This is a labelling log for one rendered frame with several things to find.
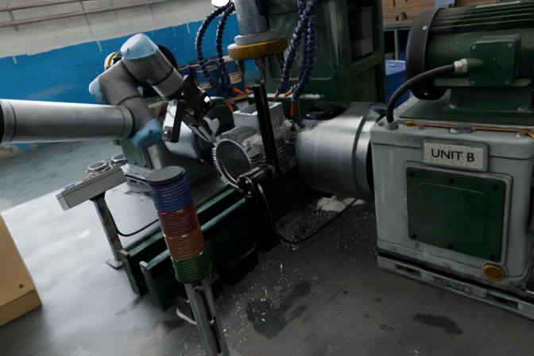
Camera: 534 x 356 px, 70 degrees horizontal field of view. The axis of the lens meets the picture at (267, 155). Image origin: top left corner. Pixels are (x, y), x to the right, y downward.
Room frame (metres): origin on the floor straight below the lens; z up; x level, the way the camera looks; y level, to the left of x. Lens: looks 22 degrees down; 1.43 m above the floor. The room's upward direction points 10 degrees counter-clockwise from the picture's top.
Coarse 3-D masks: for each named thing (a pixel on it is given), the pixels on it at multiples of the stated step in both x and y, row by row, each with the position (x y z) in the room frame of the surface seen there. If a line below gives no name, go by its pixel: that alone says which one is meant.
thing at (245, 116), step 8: (272, 104) 1.17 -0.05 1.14; (280, 104) 1.13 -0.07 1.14; (240, 112) 1.13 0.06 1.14; (248, 112) 1.17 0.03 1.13; (256, 112) 1.12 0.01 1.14; (272, 112) 1.10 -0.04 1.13; (280, 112) 1.13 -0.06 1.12; (240, 120) 1.11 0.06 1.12; (248, 120) 1.08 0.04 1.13; (256, 120) 1.06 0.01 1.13; (272, 120) 1.10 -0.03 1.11; (280, 120) 1.12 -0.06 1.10; (256, 128) 1.06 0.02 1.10
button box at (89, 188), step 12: (120, 168) 1.03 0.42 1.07; (84, 180) 0.96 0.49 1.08; (96, 180) 0.97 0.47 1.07; (108, 180) 0.99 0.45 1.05; (120, 180) 1.01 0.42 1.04; (60, 192) 0.91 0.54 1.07; (72, 192) 0.92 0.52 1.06; (84, 192) 0.94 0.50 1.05; (96, 192) 0.95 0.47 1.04; (60, 204) 0.94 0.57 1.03; (72, 204) 0.91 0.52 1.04
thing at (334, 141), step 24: (312, 120) 0.92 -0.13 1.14; (336, 120) 0.87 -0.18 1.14; (360, 120) 0.83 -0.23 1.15; (312, 144) 0.88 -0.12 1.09; (336, 144) 0.83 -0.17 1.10; (360, 144) 0.80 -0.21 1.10; (312, 168) 0.87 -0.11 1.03; (336, 168) 0.82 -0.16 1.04; (360, 168) 0.79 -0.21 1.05; (336, 192) 0.86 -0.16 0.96; (360, 192) 0.81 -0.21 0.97
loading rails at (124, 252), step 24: (216, 192) 1.05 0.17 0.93; (240, 192) 1.08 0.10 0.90; (288, 192) 1.08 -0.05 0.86; (216, 216) 0.92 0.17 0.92; (240, 216) 0.93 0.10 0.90; (144, 240) 0.86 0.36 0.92; (216, 240) 0.86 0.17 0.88; (240, 240) 0.92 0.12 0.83; (144, 264) 0.74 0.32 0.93; (168, 264) 0.76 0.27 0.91; (144, 288) 0.80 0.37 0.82; (168, 288) 0.74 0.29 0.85
